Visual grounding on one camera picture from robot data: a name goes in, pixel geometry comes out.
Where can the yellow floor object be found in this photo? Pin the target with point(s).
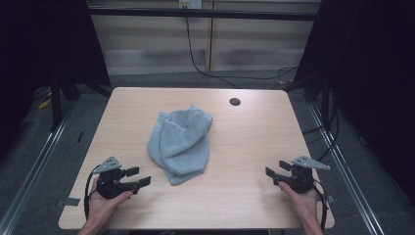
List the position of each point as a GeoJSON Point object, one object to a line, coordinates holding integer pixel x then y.
{"type": "Point", "coordinates": [44, 103]}

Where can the light blue towel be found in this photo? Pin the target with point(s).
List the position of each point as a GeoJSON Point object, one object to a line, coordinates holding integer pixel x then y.
{"type": "Point", "coordinates": [182, 147]}

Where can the metal floor rail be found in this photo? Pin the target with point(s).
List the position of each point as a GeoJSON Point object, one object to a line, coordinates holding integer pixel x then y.
{"type": "Point", "coordinates": [32, 169]}
{"type": "Point", "coordinates": [345, 169]}

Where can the white wall outlet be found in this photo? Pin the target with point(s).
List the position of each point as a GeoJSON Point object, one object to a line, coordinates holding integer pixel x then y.
{"type": "Point", "coordinates": [190, 4]}

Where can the person's right hand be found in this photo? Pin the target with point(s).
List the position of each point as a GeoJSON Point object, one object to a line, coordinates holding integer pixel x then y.
{"type": "Point", "coordinates": [305, 205]}

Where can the person's left hand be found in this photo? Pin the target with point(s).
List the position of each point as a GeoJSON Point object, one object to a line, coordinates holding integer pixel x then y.
{"type": "Point", "coordinates": [101, 209]}

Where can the black horizontal bar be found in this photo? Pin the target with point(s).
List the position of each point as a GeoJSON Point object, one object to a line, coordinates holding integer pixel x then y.
{"type": "Point", "coordinates": [228, 14]}

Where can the black curtain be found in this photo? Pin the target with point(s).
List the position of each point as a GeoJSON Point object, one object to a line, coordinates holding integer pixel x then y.
{"type": "Point", "coordinates": [375, 65]}
{"type": "Point", "coordinates": [39, 42]}

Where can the black metal stand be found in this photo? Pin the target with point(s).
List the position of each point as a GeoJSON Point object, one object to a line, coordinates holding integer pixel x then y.
{"type": "Point", "coordinates": [56, 104]}
{"type": "Point", "coordinates": [325, 98]}

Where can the small black floor piece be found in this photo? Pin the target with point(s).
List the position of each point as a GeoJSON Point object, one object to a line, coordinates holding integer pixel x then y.
{"type": "Point", "coordinates": [80, 137]}

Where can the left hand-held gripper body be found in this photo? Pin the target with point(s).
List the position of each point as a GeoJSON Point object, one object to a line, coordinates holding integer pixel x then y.
{"type": "Point", "coordinates": [109, 187]}

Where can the grey tape strip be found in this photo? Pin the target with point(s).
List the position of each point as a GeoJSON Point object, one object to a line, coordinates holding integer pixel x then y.
{"type": "Point", "coordinates": [331, 199]}
{"type": "Point", "coordinates": [70, 202]}

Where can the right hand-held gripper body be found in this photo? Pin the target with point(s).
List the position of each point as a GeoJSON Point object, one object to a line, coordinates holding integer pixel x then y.
{"type": "Point", "coordinates": [301, 181]}

